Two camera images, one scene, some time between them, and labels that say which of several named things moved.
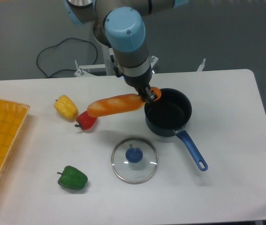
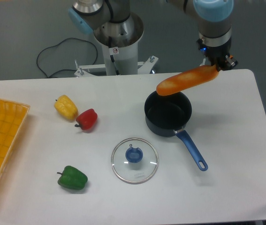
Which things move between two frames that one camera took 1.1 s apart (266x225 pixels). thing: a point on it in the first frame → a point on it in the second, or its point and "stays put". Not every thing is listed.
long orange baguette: (117, 104) → (190, 79)
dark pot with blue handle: (169, 116) stays put
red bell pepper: (85, 121) stays put
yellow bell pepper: (66, 107) stays put
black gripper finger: (148, 95) → (230, 59)
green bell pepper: (72, 178) stays put
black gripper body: (140, 82) → (216, 55)
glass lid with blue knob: (134, 161) stays put
